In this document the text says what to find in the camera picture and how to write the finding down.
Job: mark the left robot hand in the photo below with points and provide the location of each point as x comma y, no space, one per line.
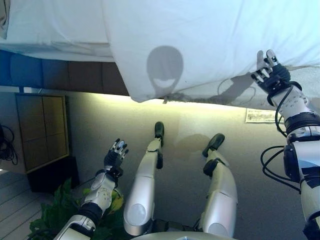
113,160

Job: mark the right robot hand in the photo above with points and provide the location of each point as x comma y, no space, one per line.
275,77

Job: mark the white duvet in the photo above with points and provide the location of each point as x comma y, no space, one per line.
200,32

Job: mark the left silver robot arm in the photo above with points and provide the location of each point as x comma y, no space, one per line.
100,192

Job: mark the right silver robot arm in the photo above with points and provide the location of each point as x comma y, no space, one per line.
305,155

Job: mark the left silver robot leg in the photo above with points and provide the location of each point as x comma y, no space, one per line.
142,187

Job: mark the silver robot leg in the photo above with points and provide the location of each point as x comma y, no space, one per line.
222,195
142,187

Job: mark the white mattress label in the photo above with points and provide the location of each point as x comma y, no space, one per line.
262,115

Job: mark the left black robot foot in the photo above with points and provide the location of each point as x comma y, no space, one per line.
159,128

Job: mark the black robot foot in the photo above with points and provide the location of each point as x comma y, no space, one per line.
215,142
159,128

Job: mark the green leafy plant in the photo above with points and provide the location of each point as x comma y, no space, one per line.
57,207

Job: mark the wooden cabinet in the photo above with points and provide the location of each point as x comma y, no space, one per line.
42,132

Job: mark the right black robot foot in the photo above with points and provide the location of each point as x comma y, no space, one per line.
215,142

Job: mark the silver robot torso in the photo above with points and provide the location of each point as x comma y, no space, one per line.
185,236

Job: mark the right silver robot leg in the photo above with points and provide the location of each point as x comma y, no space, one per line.
222,195

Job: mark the white sheeted mattress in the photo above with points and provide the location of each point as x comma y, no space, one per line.
62,25

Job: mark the beige pillow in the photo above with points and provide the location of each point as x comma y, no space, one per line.
3,20

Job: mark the brown bed frame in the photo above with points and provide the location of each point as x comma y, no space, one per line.
75,75

